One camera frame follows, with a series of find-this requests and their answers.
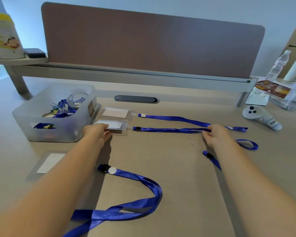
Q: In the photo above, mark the small white tissue box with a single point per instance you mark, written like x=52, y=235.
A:
x=257, y=98

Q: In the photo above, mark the brown snack packet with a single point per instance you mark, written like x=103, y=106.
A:
x=273, y=88

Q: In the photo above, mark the clear water bottle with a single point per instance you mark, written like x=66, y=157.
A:
x=277, y=67

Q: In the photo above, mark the person's left hand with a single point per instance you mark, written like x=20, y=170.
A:
x=97, y=135

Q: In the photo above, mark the clear plastic card holder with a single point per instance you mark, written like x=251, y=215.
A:
x=32, y=176
x=125, y=132
x=131, y=113

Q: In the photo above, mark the person's right hand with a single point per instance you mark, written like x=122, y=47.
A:
x=219, y=136

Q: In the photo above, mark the white paper roll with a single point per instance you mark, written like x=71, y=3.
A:
x=294, y=70

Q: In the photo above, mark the colourful binder clips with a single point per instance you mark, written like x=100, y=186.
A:
x=54, y=107

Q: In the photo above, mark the yellow lid wipes canister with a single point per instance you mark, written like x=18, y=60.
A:
x=7, y=39

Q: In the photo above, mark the small black case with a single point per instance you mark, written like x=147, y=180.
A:
x=35, y=53

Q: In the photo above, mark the brown desk divider panel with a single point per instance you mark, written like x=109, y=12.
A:
x=150, y=41

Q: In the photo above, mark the person's right forearm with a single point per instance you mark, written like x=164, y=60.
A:
x=256, y=194

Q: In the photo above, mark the white handheld controller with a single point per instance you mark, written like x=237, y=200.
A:
x=252, y=113

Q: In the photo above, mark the grey desk shelf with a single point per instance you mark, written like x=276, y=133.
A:
x=138, y=78

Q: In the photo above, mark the person's left forearm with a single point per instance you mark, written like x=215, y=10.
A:
x=46, y=194

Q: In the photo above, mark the clear round jar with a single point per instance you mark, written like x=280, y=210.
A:
x=76, y=99

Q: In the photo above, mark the clear plastic storage bin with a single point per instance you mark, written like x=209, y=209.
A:
x=69, y=135

